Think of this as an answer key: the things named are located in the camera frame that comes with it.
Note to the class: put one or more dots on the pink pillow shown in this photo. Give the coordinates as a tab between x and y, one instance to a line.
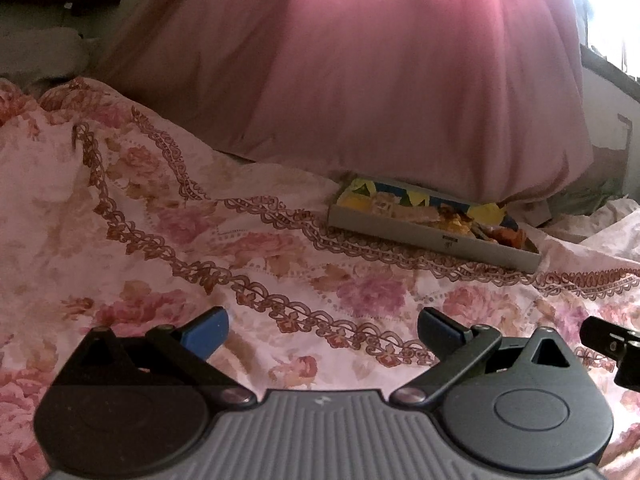
481	99

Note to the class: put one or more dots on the grey cardboard tray box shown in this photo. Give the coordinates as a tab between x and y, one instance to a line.
407	214

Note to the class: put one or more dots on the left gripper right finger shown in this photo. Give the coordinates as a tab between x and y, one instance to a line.
440	334

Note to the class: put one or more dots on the floral pink bedsheet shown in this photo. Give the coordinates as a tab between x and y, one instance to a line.
113	216

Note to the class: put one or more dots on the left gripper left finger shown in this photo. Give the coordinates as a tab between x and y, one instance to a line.
205	334

